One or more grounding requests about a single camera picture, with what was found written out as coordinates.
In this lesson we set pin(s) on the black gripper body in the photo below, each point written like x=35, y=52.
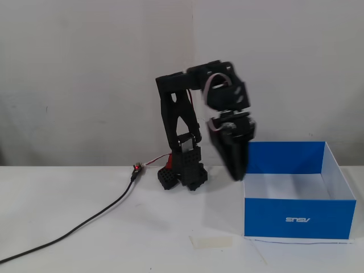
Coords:
x=238, y=133

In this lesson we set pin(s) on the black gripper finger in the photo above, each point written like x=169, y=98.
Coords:
x=244, y=162
x=227, y=155

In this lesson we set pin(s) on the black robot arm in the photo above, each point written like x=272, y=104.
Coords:
x=170, y=113

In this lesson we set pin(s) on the blue and white cardboard box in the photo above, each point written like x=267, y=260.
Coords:
x=295, y=219

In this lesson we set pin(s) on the red clamp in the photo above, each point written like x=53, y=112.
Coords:
x=169, y=162

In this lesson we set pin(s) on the clear tape piece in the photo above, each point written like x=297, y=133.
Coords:
x=211, y=242

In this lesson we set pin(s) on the small controller board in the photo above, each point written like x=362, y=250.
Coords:
x=137, y=169

